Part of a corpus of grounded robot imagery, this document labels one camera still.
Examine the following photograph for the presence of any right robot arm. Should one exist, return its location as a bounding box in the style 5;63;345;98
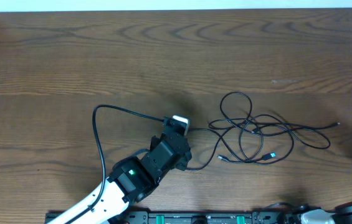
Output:
299;202;352;224

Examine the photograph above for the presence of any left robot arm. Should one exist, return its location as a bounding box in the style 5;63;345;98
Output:
49;133;192;224

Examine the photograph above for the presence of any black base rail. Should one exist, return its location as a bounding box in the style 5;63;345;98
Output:
44;203;335;224

